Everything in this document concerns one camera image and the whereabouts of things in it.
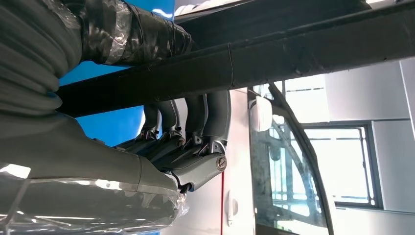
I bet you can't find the blue metal shelf rack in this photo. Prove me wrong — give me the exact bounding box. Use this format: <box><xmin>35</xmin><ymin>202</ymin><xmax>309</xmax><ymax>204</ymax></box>
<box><xmin>59</xmin><ymin>0</ymin><xmax>176</xmax><ymax>147</ymax></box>

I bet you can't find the white car red stripe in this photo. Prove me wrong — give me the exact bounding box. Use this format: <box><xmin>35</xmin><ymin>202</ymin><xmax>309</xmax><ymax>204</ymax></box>
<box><xmin>139</xmin><ymin>82</ymin><xmax>336</xmax><ymax>235</ymax></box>

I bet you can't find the building window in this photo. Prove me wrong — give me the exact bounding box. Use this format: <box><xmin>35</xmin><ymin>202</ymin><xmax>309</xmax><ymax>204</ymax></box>
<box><xmin>301</xmin><ymin>121</ymin><xmax>384</xmax><ymax>210</ymax></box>

